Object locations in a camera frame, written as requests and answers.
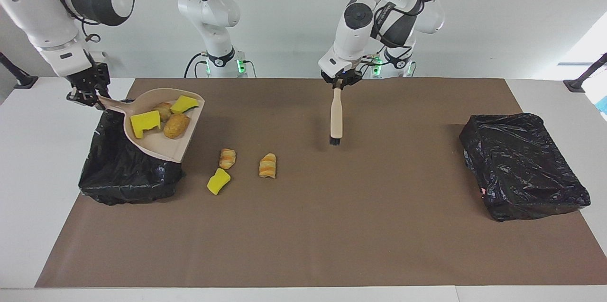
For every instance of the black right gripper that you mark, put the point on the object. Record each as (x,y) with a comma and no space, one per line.
(90,77)

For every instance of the brown table mat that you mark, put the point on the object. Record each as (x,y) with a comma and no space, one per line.
(308,235)

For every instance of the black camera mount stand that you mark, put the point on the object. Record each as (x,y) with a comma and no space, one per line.
(576,85)
(23,81)

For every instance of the pale torn bread piece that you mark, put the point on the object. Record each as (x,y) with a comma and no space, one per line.
(163,110)

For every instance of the beige brush black bristles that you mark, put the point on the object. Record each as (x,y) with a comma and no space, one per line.
(336,117)

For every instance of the striped croissant bread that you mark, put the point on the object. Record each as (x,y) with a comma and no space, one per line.
(227,159)
(268,166)

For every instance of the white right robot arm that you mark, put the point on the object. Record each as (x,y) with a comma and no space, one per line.
(38,8)

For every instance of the brown oval bread bun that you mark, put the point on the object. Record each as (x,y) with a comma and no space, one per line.
(176,125)

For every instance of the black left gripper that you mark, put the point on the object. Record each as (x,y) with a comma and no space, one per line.
(341,75)

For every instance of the bin with black bag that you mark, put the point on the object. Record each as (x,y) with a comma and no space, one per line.
(114,178)
(521,174)

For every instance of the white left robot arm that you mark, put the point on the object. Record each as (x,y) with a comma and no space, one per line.
(353,32)

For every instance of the pale pink plastic dustpan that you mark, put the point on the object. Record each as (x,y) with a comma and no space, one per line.
(161,148)

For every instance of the yellow sponge piece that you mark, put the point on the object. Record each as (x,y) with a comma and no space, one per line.
(184,104)
(218,182)
(143,123)

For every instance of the blue object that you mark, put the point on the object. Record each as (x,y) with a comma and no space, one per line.
(603,105)

